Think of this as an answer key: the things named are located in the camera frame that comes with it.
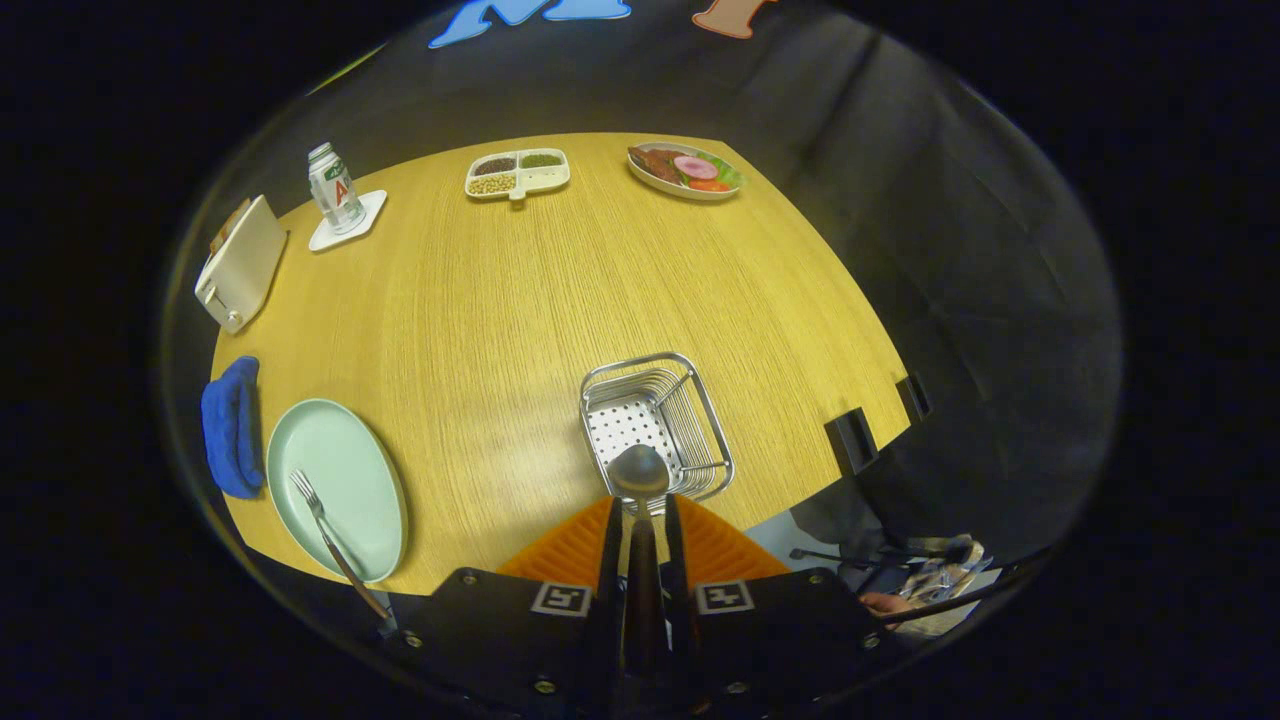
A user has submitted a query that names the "white plate of food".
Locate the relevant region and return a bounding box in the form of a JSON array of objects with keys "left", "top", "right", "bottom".
[{"left": 627, "top": 141, "right": 748, "bottom": 202}]

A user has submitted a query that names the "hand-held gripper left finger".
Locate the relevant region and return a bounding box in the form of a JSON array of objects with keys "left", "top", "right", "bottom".
[{"left": 383, "top": 495, "right": 626, "bottom": 720}]

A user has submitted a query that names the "black table clamp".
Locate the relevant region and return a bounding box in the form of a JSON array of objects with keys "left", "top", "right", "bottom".
[
  {"left": 895, "top": 372, "right": 933, "bottom": 421},
  {"left": 824, "top": 407, "right": 880, "bottom": 474}
]

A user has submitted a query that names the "brown toast slice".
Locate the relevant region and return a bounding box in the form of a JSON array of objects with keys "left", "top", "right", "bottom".
[{"left": 210, "top": 198, "right": 253, "bottom": 253}]

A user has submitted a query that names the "wooden-handled metal fork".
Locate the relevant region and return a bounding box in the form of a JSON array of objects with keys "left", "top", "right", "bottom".
[{"left": 289, "top": 469, "right": 399, "bottom": 633}]

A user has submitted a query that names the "small plastic drink bottle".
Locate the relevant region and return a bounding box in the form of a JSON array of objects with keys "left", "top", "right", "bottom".
[{"left": 307, "top": 141, "right": 367, "bottom": 236}]

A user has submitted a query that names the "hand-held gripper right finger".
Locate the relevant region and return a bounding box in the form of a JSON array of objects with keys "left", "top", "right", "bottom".
[{"left": 663, "top": 493, "right": 891, "bottom": 716}]

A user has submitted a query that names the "pale green plate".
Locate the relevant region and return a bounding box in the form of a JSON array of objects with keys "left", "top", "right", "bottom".
[{"left": 266, "top": 398, "right": 409, "bottom": 584}]

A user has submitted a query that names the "white toaster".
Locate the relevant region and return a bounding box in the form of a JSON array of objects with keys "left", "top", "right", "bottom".
[{"left": 194, "top": 194, "right": 289, "bottom": 335}]

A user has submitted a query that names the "wooden-handled metal spoon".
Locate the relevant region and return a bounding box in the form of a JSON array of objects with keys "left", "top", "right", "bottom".
[{"left": 608, "top": 443, "right": 671, "bottom": 701}]

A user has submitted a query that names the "blue folded towel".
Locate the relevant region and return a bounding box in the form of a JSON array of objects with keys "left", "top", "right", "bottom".
[{"left": 200, "top": 355, "right": 266, "bottom": 500}]

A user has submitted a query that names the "white divided snack tray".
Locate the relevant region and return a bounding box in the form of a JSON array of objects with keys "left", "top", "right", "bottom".
[{"left": 464, "top": 148, "right": 572, "bottom": 202}]

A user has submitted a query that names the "metal wire basket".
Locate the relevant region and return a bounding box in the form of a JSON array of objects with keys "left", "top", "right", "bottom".
[{"left": 579, "top": 351, "right": 736, "bottom": 516}]

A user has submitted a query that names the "white square coaster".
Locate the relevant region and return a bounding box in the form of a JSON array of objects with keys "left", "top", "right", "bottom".
[{"left": 308, "top": 190, "right": 388, "bottom": 253}]

